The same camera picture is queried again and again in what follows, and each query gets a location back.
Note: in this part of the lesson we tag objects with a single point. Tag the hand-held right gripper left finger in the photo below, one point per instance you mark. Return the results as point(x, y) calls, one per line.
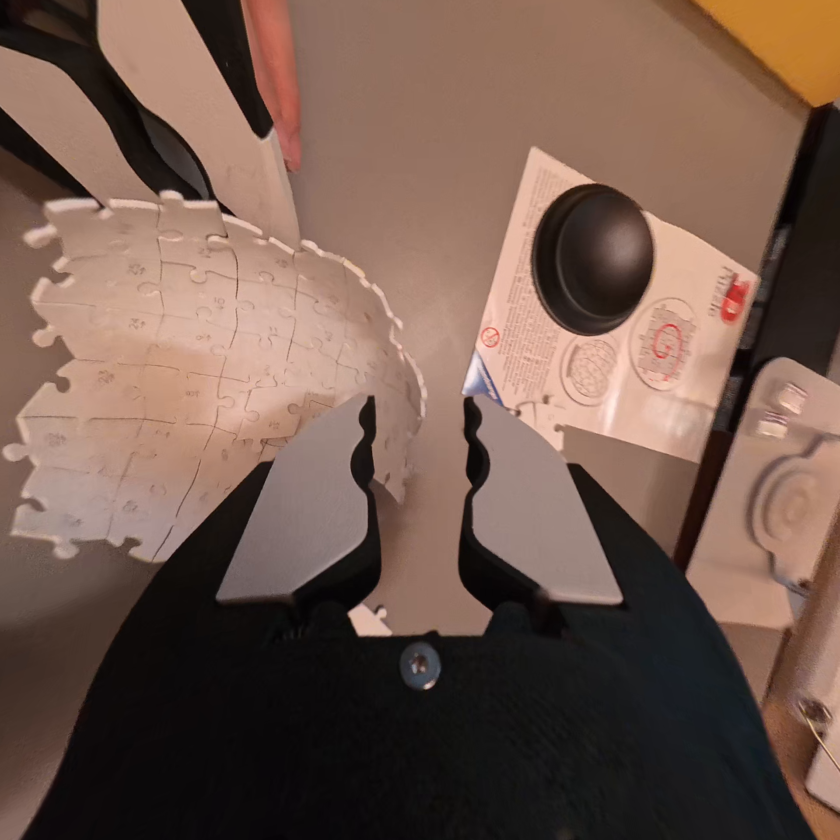
point(308, 518)

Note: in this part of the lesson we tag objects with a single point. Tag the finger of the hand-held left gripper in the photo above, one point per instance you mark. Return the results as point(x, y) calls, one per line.
point(52, 111)
point(177, 79)

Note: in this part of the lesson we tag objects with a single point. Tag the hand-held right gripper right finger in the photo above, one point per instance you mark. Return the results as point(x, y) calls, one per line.
point(538, 518)

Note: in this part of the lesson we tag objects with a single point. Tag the white puzzle ball shell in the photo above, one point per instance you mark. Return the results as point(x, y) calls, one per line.
point(164, 341)

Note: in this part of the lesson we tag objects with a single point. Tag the white puzzle piece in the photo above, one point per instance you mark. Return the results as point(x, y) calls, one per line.
point(364, 623)
point(535, 420)

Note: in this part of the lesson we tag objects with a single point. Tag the black round ball stand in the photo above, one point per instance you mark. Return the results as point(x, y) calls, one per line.
point(590, 256)

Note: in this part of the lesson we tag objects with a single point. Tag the person's left hand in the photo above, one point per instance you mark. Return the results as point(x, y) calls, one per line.
point(279, 65)

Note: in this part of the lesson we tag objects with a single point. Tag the printed instruction sheet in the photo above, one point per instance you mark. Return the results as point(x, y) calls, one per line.
point(663, 413)

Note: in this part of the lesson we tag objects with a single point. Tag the white device on desk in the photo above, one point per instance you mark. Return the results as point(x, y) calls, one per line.
point(735, 525)

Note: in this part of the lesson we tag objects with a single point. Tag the yellow panel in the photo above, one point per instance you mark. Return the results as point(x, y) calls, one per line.
point(787, 39)

